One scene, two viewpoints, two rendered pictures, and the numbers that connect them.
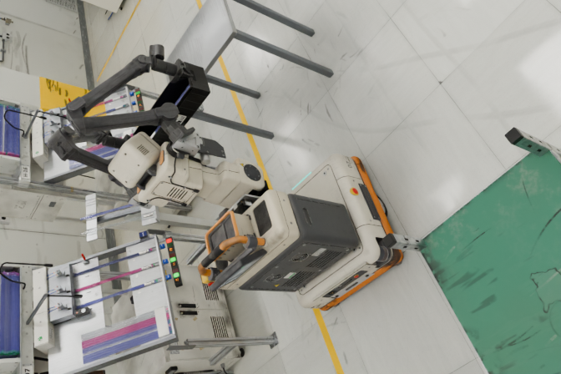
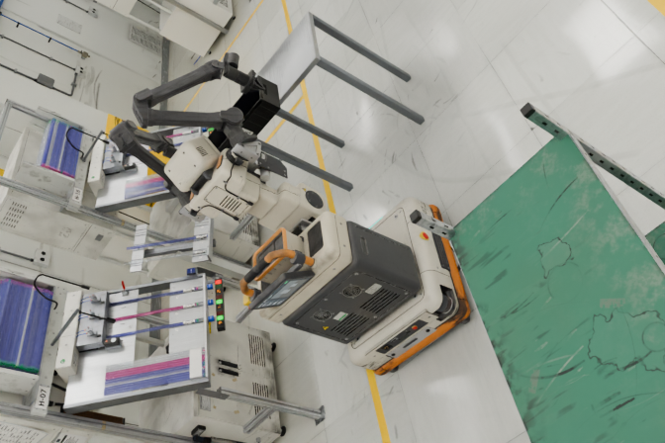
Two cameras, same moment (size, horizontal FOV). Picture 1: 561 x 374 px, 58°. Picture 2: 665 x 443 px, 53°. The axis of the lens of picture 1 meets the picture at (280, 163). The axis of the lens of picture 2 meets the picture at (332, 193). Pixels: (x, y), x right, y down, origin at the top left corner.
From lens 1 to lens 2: 66 cm
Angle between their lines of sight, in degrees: 10
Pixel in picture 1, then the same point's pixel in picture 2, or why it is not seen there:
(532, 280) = (538, 251)
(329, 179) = (399, 222)
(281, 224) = (333, 243)
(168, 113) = (233, 117)
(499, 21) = (598, 65)
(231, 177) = (290, 198)
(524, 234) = (538, 211)
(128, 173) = (184, 174)
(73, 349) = (95, 379)
